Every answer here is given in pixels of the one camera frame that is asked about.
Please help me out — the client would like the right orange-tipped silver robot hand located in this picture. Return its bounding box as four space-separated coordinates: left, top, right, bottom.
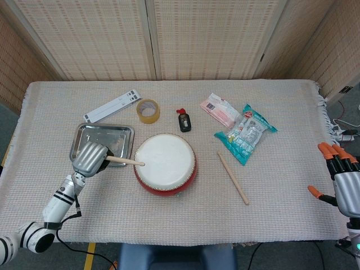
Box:
307 142 360 218

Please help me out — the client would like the left black-fingered silver robot hand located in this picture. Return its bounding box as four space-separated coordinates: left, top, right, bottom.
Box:
71 141 115 178

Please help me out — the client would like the wooden drumstick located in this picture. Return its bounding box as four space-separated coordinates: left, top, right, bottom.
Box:
217 151 250 206
105 155 146 167

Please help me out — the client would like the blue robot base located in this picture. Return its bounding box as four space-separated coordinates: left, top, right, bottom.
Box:
117 242 237 270

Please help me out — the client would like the stainless steel tray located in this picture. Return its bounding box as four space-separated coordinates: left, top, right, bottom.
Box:
69 122 135 168

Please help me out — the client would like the red drum with white skin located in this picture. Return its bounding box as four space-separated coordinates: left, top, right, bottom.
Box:
133 133 199 197

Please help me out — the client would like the beige woven table cloth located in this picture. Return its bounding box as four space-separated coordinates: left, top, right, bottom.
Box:
0 79 349 245

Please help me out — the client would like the roll of yellowish packing tape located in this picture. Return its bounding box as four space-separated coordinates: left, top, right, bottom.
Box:
136 98 161 125

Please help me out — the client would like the dark bottle with red cap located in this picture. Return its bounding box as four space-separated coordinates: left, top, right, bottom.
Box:
176 108 192 133

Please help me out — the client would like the teal plastic snack bag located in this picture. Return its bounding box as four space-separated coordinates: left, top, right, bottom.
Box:
214 103 278 167

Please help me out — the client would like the pink plastic package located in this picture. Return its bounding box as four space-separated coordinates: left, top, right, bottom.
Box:
199 93 241 128

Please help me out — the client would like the bamboo folding screen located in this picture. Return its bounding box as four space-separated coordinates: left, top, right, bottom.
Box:
0 0 360 113

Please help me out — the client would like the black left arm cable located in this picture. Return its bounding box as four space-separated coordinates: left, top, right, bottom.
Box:
56 192 116 267

